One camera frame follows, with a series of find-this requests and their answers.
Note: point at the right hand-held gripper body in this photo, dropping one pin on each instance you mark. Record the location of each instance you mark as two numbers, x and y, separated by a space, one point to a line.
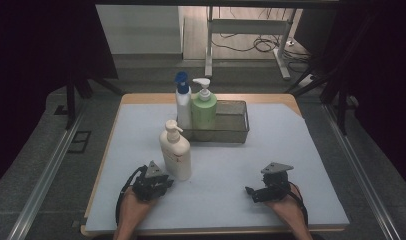
274 186

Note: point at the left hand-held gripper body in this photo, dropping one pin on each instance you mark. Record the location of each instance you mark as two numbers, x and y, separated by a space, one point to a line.
149 186

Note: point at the cream pump bottle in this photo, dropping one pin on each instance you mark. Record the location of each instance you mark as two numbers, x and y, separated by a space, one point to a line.
176 156

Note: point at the metal mesh basket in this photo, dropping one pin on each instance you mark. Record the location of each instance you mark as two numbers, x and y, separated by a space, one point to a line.
232 123

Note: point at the white bottle with blue cap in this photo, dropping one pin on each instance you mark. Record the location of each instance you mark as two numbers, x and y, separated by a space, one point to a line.
183 106

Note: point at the green pump bottle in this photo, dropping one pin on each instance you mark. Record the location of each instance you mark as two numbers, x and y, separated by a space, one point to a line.
204 111

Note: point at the person's right hand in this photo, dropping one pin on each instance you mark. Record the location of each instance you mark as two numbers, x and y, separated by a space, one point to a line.
286 208

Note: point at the person's left hand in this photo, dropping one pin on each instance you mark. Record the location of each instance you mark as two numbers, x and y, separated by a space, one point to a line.
136 210

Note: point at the light blue table mat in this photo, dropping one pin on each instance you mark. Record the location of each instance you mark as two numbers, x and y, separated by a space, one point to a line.
291 150

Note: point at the wooden table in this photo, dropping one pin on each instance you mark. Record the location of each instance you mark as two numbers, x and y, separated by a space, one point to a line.
151 98

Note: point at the black metal stand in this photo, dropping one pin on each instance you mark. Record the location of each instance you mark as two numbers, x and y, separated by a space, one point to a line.
71 100
341 106

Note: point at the white power strip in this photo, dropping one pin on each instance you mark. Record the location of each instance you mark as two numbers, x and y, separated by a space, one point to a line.
307 81

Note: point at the white cabinet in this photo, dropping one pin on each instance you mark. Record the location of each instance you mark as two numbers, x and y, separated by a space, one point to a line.
139 30

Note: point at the black curtain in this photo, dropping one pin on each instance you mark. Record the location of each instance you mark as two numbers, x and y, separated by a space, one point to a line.
381 66
31 66

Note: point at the aluminium rail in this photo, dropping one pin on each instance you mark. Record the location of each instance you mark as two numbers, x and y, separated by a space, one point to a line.
361 173
47 173

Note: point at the white metal stand frame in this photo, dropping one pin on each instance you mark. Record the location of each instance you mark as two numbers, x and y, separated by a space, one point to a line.
247 26

